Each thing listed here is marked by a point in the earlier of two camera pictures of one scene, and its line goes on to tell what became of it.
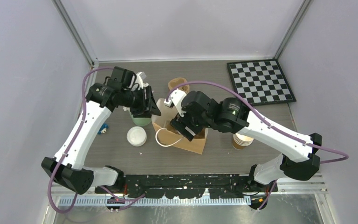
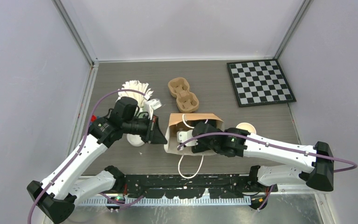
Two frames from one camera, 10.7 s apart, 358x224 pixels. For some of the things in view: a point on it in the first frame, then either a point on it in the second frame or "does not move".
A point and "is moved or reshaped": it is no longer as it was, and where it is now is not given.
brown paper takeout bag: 162,115 is moved or reshaped
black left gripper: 146,108 to 154,134
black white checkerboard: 261,82 does not move
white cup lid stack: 136,136 does not move
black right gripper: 179,122 to 200,147
